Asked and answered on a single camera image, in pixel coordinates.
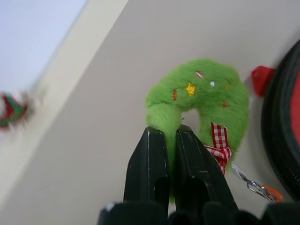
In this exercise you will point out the red green festive ornament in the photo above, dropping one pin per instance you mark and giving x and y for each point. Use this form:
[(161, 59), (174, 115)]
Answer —
[(12, 110)]

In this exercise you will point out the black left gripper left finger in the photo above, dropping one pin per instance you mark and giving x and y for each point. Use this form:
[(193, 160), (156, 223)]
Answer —
[(145, 164)]

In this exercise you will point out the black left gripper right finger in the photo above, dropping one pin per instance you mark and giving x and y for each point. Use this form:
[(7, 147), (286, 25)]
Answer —
[(194, 168)]

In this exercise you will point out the black red paddle case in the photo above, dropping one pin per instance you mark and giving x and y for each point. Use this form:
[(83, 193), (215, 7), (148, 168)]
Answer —
[(283, 117)]

